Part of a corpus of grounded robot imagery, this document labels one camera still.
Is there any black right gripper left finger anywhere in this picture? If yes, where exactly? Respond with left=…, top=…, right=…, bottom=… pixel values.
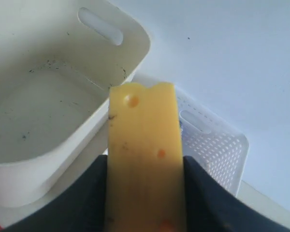
left=4, top=155, right=107, bottom=232

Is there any white perforated plastic basket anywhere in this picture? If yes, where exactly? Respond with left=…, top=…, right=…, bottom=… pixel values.
left=176, top=89, right=249, bottom=196

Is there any cream plastic storage bin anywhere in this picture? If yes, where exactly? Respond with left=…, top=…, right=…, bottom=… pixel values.
left=0, top=0, right=150, bottom=207

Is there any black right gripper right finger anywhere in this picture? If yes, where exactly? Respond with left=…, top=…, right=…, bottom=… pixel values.
left=183, top=156, right=289, bottom=232

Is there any yellow cheese wedge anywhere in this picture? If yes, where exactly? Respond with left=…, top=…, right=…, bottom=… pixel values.
left=104, top=82, right=187, bottom=232

